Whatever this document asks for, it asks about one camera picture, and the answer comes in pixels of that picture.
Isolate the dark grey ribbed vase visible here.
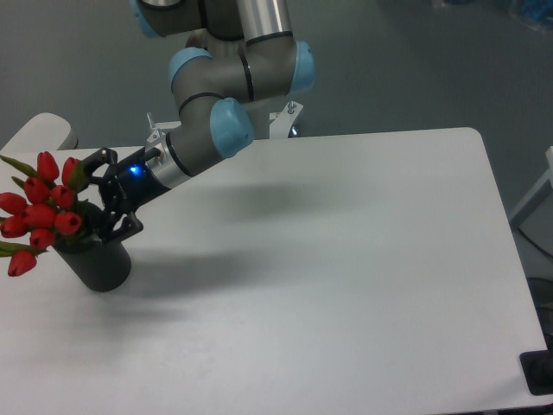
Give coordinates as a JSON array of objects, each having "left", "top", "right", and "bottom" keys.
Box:
[{"left": 52, "top": 202, "right": 132, "bottom": 293}]

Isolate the white furniture at right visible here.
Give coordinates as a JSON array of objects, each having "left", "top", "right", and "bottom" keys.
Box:
[{"left": 508, "top": 147, "right": 552, "bottom": 229}]

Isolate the black corner device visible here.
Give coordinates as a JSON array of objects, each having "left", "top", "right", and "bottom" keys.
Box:
[{"left": 519, "top": 350, "right": 552, "bottom": 396}]

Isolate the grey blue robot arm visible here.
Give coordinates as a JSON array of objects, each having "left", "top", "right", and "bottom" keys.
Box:
[{"left": 84, "top": 1, "right": 315, "bottom": 243}]

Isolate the white chair armrest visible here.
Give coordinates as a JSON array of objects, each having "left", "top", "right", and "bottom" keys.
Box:
[{"left": 1, "top": 112, "right": 79, "bottom": 155}]

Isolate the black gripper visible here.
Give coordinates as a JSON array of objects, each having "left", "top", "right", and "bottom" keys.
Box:
[{"left": 82, "top": 147, "right": 168, "bottom": 243}]

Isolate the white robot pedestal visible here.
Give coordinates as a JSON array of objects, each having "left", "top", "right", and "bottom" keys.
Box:
[{"left": 147, "top": 100, "right": 304, "bottom": 144}]

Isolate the red tulip bouquet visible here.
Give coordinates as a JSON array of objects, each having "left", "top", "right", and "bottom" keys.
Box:
[{"left": 1, "top": 151, "right": 93, "bottom": 278}]

